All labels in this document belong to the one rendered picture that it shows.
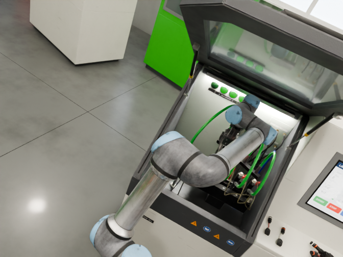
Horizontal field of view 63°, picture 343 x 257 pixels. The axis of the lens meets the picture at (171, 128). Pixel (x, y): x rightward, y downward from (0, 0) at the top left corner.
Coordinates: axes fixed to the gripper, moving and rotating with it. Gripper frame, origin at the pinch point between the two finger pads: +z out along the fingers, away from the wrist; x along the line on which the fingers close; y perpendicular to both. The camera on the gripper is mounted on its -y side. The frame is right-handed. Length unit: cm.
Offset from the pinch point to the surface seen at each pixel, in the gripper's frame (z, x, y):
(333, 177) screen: -13, 54, -7
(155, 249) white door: 73, -5, 23
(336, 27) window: -33, 86, -379
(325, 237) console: 18, 71, 0
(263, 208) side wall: 13.0, 32.3, 10.1
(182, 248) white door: 57, 8, 23
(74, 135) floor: 120, -129, -70
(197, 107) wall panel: 1.1, -23.9, -30.8
